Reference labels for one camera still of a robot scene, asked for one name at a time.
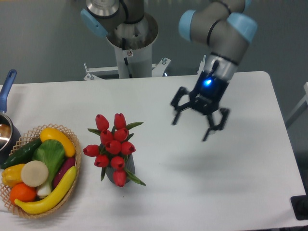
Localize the beige round disc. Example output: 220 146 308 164
21 160 49 187

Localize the green leafy bok choy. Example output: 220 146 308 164
32 140 65 199

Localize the orange fruit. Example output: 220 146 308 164
10 183 37 204

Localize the black device at table edge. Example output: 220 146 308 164
290 195 308 220

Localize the yellow bell pepper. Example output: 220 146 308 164
1 164 25 187

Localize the green cucumber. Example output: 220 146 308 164
0 139 42 169

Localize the red tulip bouquet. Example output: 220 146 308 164
83 113 146 186

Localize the yellow banana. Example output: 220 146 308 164
14 166 77 215

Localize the purple sweet potato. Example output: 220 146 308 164
52 157 76 189

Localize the woven wicker basket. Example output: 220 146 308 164
0 124 81 218

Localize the white frame at right edge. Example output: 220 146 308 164
285 82 308 129

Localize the yellow squash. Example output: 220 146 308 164
40 128 76 157

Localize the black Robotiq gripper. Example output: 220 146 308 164
170 71 230 142

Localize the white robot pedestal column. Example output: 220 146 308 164
107 13 158 78

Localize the blue handled saucepan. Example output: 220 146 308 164
0 69 21 165

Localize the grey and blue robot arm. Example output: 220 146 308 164
80 0 257 134

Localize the dark grey ribbed vase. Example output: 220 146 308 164
98 141 139 187

